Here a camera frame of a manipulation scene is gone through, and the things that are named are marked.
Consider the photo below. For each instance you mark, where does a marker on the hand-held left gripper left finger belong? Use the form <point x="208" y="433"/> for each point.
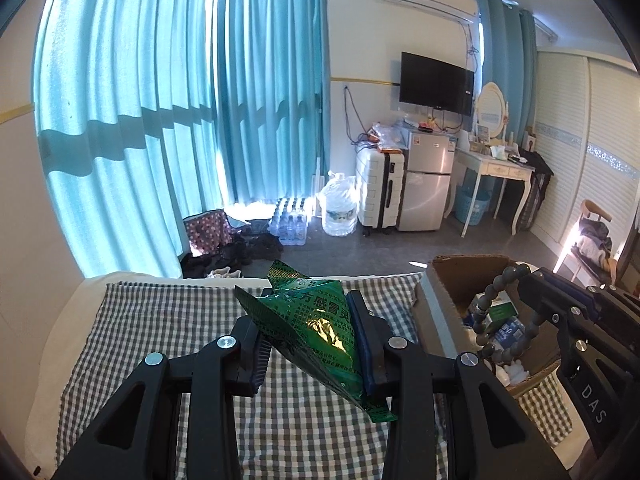
<point x="250" y="355"/>

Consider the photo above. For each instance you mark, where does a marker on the pack of water bottles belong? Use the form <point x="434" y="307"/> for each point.
<point x="292" y="222"/>

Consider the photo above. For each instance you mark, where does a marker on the white suitcase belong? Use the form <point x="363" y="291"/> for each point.
<point x="377" y="190"/>

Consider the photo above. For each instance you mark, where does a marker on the white slatted wardrobe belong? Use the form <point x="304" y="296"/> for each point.
<point x="575" y="135"/>

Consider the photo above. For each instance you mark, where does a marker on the dark hanging bag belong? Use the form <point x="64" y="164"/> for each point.
<point x="537" y="185"/>

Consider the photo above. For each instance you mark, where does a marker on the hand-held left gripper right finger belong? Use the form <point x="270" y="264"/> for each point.
<point x="362" y="340"/>

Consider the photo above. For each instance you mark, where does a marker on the blue plastic basket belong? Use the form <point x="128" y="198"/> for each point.
<point x="472" y="207"/>

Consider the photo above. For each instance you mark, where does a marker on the narrow teal window curtain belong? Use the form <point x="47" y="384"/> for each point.
<point x="270" y="85"/>

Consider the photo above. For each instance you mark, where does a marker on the green foil sachet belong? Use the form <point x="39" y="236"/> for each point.
<point x="305" y="330"/>

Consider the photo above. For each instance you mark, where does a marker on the blue and white tissue packet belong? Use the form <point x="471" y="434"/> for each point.
<point x="510" y="332"/>

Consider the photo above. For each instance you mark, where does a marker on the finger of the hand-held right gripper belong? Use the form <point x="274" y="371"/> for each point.
<point x="575" y="297"/>

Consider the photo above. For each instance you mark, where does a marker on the black wall television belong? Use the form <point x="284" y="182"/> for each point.
<point x="435" y="82"/>

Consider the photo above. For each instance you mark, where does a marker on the teal curtain beside wardrobe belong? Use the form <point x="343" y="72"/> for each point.
<point x="500" y="45"/>

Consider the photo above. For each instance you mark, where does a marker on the white dressing table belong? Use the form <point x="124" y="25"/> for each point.
<point x="495" y="167"/>

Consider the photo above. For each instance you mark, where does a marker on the pile of dark shoes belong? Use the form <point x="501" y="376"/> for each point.
<point x="230" y="255"/>

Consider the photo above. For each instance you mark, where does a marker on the large clear water jug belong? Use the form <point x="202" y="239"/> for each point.
<point x="339" y="210"/>

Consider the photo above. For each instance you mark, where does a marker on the grey flexible segmented arm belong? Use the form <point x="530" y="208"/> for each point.
<point x="481" y="310"/>

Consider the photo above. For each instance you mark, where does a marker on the white oval mirror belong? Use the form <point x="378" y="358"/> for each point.
<point x="490" y="110"/>

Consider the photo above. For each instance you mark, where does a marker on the wooden chair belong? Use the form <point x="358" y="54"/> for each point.
<point x="595" y="210"/>

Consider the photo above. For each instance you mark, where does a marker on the brown cardboard box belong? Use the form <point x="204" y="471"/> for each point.
<point x="435" y="320"/>

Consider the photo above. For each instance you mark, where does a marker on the wide teal window curtain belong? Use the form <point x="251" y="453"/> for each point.
<point x="125" y="110"/>

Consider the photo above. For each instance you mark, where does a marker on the silver mini fridge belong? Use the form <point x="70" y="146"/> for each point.
<point x="425" y="180"/>

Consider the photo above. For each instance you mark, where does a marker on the green and white medicine box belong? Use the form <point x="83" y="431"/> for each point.
<point x="502" y="312"/>

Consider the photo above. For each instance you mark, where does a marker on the dotted dark fabric bag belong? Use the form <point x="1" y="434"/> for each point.
<point x="207" y="232"/>

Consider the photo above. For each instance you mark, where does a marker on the clear plastic bag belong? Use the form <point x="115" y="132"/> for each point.
<point x="390" y="135"/>

